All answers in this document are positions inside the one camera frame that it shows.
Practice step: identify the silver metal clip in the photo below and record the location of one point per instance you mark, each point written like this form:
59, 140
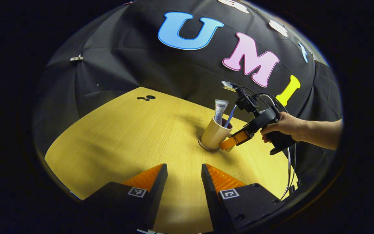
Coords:
76, 58

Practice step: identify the round cork coaster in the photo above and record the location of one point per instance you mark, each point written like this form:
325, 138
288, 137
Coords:
203, 147

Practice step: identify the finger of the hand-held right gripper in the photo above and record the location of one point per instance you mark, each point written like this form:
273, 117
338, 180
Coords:
239, 138

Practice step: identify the black backdrop cloth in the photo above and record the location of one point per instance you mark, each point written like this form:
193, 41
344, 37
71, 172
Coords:
135, 65

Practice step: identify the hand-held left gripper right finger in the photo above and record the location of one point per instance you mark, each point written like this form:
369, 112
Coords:
211, 201

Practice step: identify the white toothbrush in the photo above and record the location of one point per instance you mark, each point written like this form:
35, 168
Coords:
230, 118

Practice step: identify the white toothpaste tube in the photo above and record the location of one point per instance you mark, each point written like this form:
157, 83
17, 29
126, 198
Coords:
220, 110

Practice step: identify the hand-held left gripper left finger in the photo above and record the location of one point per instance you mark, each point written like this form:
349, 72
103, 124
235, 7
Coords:
156, 198

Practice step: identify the wooden desktop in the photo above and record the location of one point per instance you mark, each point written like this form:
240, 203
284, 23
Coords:
141, 136

